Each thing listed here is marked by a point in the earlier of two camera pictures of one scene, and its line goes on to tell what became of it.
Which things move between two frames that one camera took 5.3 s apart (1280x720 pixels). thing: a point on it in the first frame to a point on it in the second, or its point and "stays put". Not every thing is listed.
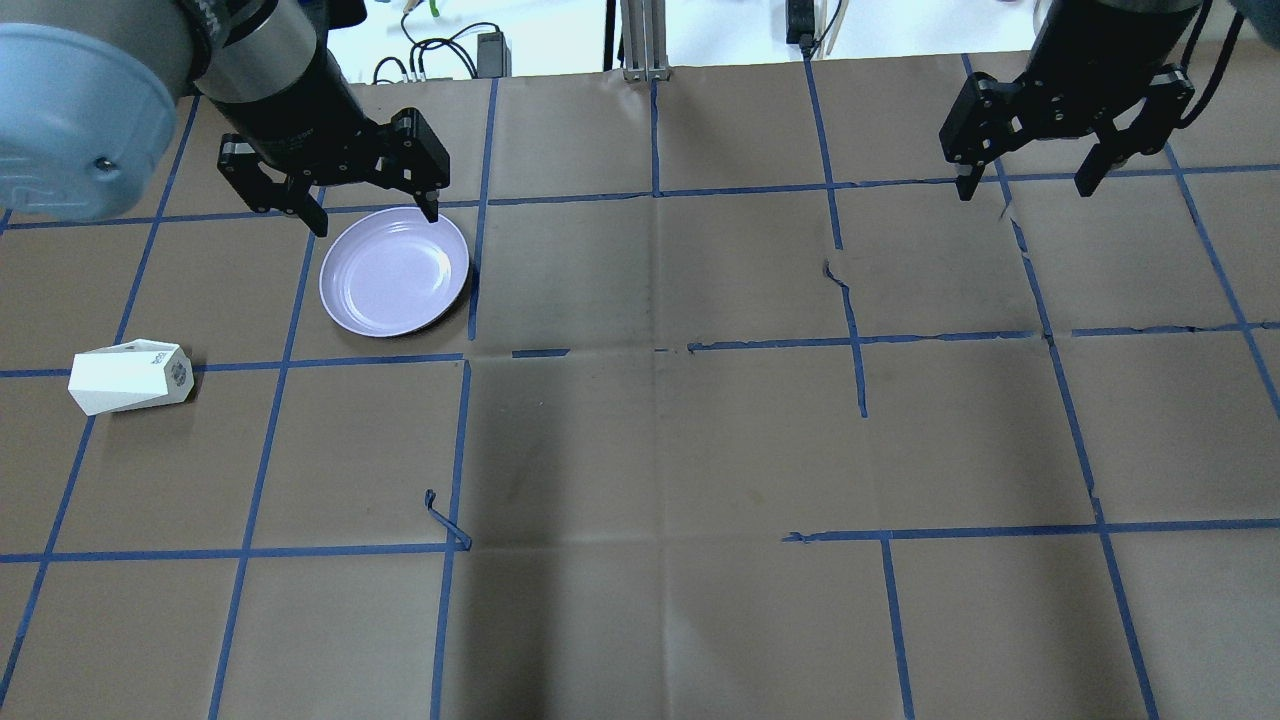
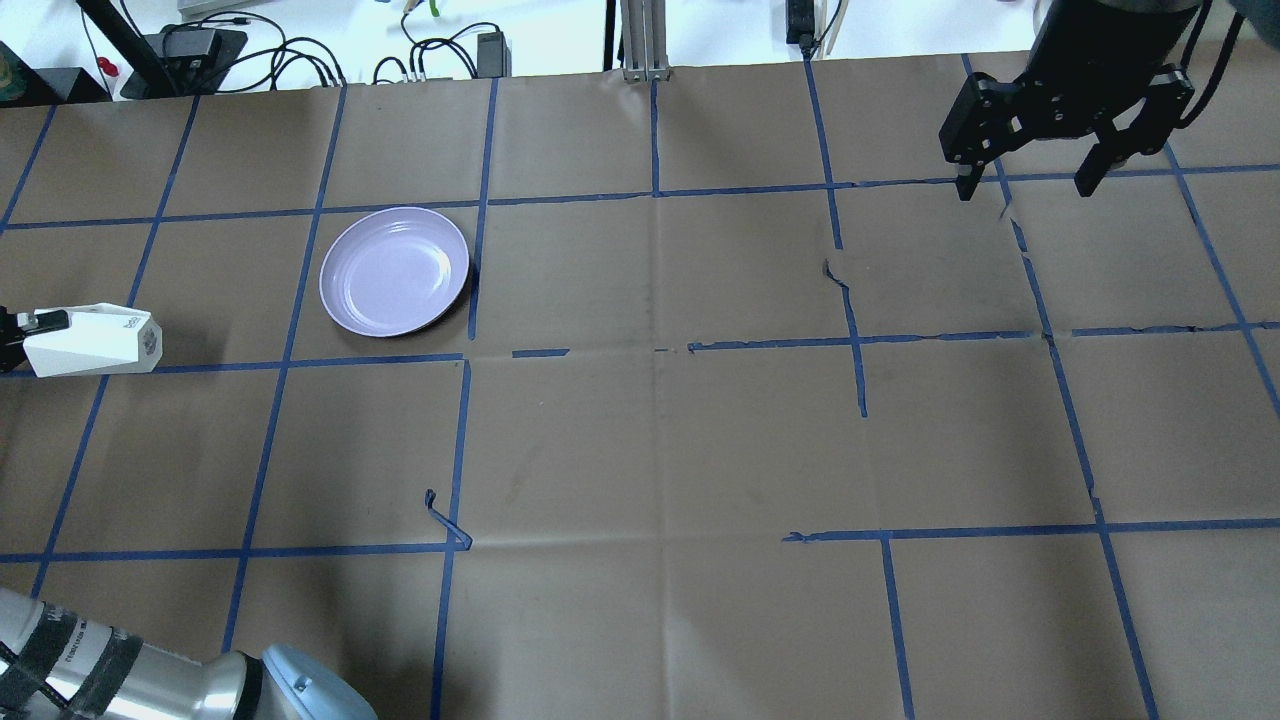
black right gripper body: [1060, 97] stays put
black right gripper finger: [985, 113] stays put
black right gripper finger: [1166, 105] stays put
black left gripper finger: [237, 161] to [12, 336]
